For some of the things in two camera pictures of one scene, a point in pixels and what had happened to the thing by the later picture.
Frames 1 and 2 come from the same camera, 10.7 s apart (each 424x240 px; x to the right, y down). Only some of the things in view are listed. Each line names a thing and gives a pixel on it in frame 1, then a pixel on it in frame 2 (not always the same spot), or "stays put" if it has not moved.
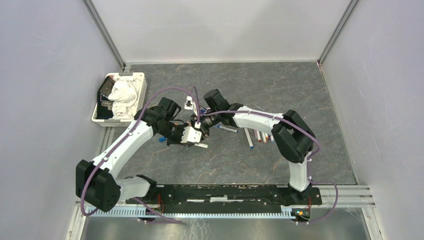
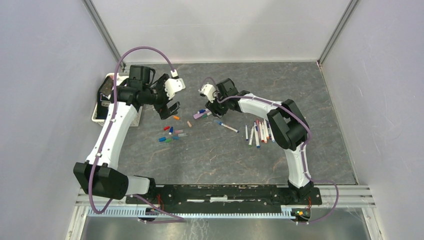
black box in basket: x=105 y=109 stays put
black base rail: x=226 y=198 stays put
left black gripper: x=178 y=141 to x=172 y=110
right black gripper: x=204 y=131 to x=216 y=111
